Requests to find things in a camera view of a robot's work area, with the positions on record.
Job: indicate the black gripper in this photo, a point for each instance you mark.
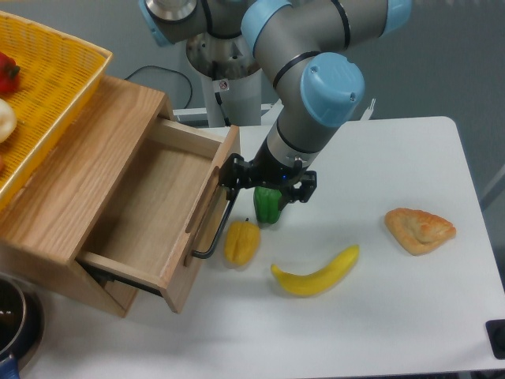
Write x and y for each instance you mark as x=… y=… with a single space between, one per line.
x=296 y=184

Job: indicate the wooden top drawer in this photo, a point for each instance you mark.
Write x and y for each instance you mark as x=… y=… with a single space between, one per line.
x=168 y=204

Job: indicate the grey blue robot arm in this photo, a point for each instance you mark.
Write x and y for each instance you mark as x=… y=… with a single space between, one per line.
x=300 y=49

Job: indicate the wooden drawer cabinet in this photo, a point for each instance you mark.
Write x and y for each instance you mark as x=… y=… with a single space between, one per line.
x=44 y=227

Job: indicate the green toy bell pepper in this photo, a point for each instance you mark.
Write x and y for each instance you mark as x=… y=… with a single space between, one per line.
x=266 y=205

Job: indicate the yellow toy bell pepper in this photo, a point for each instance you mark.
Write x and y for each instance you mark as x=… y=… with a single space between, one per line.
x=242 y=242

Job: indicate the yellow toy banana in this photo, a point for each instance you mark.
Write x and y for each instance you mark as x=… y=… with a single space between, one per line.
x=321 y=280

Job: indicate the toy bread pastry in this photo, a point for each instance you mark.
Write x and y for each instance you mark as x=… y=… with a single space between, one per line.
x=418 y=232

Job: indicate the yellow plastic basket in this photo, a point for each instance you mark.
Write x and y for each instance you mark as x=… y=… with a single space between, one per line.
x=59 y=74

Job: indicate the white toy vegetable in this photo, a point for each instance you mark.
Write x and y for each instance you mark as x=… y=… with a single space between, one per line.
x=8 y=120

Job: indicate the black corner object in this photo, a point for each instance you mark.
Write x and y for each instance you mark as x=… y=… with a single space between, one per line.
x=496 y=335

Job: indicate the red toy pepper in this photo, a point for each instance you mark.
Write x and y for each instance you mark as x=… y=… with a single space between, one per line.
x=9 y=74

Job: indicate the dark metal pot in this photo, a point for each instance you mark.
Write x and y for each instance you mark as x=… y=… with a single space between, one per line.
x=22 y=326

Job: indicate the white metal bracket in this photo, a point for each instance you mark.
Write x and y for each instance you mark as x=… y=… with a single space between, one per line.
x=369 y=110

